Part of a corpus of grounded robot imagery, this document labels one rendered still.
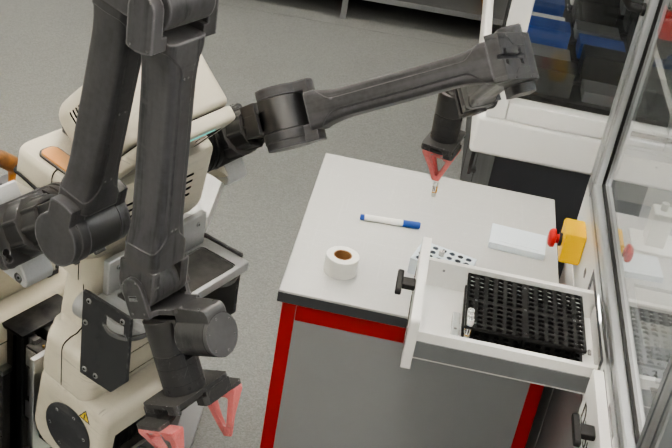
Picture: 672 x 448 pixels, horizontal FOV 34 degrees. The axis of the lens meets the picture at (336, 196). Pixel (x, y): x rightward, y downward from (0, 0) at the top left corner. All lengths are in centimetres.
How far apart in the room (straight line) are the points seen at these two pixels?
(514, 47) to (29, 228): 77
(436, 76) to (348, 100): 15
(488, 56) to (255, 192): 244
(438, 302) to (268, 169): 214
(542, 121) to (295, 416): 95
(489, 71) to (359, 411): 97
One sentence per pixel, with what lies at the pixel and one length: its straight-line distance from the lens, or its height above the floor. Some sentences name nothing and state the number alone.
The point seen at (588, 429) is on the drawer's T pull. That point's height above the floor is 91.
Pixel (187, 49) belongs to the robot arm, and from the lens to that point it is 128.
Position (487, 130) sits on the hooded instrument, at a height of 87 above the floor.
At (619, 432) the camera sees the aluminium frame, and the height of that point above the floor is 97.
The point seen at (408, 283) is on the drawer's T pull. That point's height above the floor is 91.
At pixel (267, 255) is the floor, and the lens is 373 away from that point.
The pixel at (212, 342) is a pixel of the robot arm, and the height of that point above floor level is 119.
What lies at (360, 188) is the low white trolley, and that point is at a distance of 265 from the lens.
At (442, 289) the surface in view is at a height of 84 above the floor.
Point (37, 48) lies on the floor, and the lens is 505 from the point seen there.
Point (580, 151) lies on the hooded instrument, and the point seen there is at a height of 86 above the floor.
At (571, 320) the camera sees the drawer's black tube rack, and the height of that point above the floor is 90.
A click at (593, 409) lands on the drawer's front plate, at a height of 91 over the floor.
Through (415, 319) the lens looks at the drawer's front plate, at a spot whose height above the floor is 93.
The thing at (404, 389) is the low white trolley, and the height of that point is 57.
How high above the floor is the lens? 206
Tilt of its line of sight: 30 degrees down
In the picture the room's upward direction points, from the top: 10 degrees clockwise
